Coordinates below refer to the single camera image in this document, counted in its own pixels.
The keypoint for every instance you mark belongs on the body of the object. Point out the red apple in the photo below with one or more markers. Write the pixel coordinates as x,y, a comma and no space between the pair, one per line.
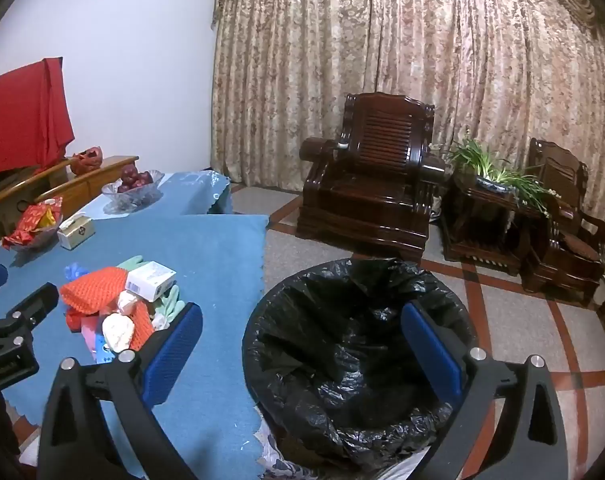
124,188
129,173
145,180

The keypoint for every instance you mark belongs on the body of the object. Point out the red patterned packet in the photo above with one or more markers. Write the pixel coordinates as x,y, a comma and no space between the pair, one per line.
31,217

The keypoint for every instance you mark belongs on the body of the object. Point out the pink wrapper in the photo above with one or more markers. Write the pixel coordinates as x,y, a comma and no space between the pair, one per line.
92,335

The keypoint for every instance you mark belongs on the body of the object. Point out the red cloth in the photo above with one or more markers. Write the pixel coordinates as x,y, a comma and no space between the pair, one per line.
17,115

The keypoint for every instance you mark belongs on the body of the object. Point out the trash bin with black bag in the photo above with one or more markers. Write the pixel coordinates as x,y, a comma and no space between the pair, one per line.
332,360

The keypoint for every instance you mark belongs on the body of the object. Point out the blue felt table cloth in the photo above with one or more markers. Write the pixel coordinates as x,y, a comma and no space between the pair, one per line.
207,270

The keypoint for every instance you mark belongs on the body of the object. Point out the large dark wooden armchair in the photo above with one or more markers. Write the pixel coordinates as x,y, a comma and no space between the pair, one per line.
377,180

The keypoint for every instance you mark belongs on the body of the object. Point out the light blue plastic tablecloth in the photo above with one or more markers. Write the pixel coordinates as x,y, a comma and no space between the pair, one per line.
187,192

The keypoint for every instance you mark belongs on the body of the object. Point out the red crumpled packet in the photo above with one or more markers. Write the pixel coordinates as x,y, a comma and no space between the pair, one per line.
18,239

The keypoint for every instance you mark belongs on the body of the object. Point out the white tissue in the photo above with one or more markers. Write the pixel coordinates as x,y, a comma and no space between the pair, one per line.
127,302
117,332

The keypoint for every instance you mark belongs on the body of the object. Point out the small orange foam net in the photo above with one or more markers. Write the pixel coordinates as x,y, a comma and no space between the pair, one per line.
143,327

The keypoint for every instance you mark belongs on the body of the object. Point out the yellow packet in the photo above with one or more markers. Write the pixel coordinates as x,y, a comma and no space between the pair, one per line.
46,219

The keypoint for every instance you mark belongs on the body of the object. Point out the red foil wrapper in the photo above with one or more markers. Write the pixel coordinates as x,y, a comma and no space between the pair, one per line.
75,320

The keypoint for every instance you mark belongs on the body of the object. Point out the green potted plant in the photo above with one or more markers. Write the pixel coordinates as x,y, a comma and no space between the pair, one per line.
482,160

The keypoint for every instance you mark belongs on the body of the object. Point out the red plastic bag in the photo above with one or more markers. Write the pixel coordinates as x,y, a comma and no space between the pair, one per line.
87,160

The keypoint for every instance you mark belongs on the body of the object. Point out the glass fruit bowl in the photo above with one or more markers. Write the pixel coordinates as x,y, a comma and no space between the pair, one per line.
132,199

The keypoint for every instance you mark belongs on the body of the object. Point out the dark wooden armchair with cushion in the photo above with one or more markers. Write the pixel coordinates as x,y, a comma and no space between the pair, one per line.
562,255

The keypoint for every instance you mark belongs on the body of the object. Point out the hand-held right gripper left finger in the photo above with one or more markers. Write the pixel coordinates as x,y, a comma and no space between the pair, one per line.
172,355

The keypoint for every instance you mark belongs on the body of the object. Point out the beige floral curtain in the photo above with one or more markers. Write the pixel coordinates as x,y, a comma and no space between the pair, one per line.
382,50

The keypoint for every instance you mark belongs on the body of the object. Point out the dark wooden side table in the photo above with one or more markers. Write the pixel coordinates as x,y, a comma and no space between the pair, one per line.
477,230

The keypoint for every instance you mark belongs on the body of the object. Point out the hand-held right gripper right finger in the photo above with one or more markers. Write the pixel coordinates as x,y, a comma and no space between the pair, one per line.
432,355

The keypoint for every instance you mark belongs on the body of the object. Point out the green glove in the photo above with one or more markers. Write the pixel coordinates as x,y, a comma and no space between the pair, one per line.
172,305

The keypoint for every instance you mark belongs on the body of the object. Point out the glass candy bowl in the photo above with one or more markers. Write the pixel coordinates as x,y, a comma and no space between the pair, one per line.
37,240

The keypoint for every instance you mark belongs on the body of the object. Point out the large orange foam net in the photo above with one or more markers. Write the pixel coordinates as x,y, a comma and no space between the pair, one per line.
95,287

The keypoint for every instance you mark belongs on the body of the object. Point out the tissue box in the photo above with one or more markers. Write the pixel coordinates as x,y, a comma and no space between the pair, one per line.
77,232

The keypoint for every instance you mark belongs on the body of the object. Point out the blue packet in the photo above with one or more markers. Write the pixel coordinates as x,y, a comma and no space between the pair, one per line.
103,352

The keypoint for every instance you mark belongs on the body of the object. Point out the blue plastic glove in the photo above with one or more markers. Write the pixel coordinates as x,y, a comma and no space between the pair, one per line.
76,271

